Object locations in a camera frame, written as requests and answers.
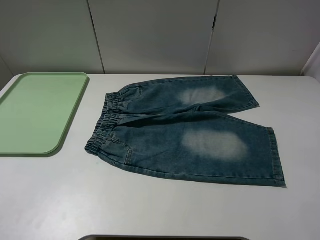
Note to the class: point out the children's blue denim shorts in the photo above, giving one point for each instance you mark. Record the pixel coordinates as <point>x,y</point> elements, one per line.
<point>183,129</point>

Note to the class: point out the green plastic tray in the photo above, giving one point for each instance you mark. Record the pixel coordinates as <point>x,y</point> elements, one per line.
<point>37,110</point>

